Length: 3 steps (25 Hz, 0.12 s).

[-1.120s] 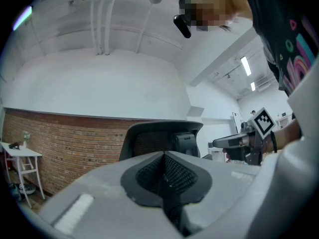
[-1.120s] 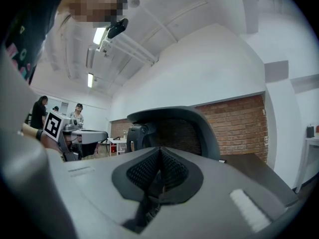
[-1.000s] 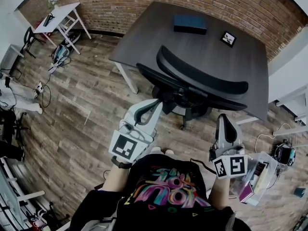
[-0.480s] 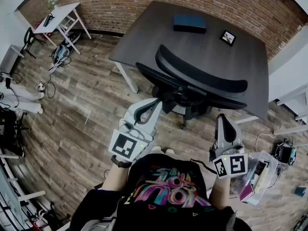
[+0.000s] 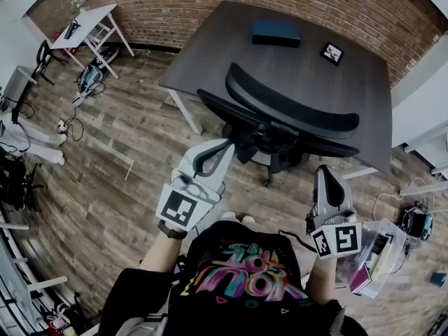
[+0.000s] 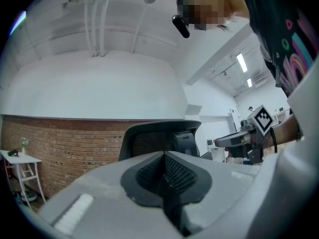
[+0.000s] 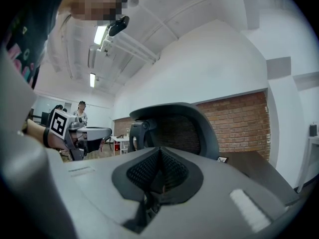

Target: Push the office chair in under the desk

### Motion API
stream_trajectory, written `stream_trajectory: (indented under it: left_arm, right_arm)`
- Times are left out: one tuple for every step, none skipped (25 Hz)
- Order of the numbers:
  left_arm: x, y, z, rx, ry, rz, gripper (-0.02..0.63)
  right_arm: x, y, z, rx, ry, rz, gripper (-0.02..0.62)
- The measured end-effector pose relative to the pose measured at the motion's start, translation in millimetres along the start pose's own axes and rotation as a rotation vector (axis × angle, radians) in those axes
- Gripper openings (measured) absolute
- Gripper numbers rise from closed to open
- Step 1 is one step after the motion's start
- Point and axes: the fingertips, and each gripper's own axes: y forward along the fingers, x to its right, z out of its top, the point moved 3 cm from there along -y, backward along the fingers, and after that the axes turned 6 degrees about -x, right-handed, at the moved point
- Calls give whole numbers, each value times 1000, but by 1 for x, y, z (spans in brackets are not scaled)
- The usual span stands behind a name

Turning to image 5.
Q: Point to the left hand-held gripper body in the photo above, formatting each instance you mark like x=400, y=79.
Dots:
x=183, y=205

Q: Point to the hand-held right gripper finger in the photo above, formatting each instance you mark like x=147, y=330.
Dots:
x=321, y=187
x=341, y=196

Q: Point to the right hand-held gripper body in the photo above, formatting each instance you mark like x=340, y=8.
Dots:
x=344, y=238

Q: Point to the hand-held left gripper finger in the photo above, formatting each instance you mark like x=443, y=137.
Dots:
x=222, y=164
x=190, y=157

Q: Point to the black office chair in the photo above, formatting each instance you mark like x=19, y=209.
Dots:
x=290, y=117

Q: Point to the person's right forearm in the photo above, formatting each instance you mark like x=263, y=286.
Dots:
x=322, y=278

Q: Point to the person's left forearm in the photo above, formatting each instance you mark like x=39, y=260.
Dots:
x=161, y=254

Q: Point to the clear plastic storage bin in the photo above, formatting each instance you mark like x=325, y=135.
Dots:
x=378, y=257

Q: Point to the person's white shoe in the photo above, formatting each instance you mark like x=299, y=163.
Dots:
x=228, y=216
x=248, y=219

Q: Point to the black printed t-shirt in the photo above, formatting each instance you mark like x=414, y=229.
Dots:
x=245, y=236

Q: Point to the black and teal floor device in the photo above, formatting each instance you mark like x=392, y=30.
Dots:
x=416, y=222

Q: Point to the small teal object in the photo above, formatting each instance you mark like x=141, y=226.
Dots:
x=438, y=279

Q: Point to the dark wooden desk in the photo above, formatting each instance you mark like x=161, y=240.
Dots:
x=210, y=54

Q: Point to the blue and white floor appliance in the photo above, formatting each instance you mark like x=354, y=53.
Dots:
x=92, y=75

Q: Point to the white power strip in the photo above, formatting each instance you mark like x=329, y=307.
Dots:
x=61, y=126

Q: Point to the small black framed picture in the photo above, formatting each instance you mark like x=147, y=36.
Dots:
x=332, y=54

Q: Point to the dark blue box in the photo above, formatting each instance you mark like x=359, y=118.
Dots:
x=276, y=33

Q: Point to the small white side table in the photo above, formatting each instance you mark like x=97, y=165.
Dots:
x=89, y=23

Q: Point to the black handheld tool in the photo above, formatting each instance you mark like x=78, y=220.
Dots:
x=71, y=29

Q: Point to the black metal chair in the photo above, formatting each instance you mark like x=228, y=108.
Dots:
x=43, y=56

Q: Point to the small potted plant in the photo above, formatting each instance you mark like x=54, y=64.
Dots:
x=78, y=3

